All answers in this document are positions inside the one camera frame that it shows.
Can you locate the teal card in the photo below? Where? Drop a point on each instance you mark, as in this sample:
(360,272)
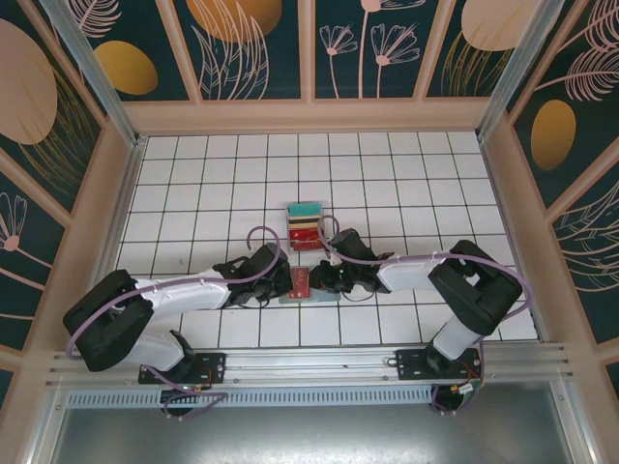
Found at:
(303,210)

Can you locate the red credit card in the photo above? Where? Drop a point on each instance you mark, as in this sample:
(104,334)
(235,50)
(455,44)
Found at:
(300,282)

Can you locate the red card white print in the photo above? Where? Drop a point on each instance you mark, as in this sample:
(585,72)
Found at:
(302,240)

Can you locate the black tan striped card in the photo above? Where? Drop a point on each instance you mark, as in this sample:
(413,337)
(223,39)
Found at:
(302,223)

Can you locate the stack of coloured cards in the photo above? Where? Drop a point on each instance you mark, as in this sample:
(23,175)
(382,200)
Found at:
(302,252)

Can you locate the aluminium rail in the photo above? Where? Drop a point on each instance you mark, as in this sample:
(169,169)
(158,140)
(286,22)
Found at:
(309,360)

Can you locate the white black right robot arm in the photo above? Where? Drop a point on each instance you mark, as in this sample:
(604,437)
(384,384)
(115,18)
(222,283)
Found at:
(411,273)

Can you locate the aluminium frame post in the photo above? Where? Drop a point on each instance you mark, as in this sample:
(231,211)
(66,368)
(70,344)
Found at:
(512,72)
(97,82)

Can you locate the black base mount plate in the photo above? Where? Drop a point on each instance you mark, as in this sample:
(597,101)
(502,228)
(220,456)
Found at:
(215,362)
(408,360)

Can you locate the grey metal sheet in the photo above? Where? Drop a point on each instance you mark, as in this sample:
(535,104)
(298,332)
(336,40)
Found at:
(309,435)

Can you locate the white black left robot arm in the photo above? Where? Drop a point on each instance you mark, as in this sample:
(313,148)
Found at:
(188,292)

